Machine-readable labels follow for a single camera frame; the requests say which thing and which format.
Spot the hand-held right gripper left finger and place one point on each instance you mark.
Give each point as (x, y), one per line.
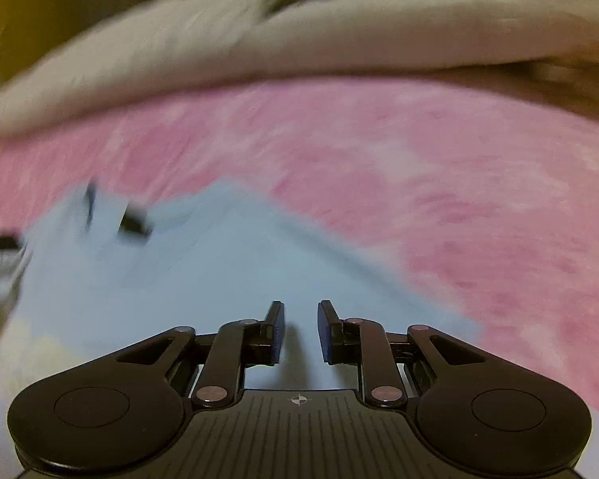
(278, 332)

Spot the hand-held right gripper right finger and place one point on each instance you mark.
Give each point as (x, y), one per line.
(324, 332)

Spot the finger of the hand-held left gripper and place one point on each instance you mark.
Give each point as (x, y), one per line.
(0, 245)

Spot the light blue sweater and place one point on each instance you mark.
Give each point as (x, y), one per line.
(229, 269)

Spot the pink floral blanket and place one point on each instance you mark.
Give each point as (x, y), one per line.
(379, 159)

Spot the white ribbed quilt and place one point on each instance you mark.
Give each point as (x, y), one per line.
(329, 35)

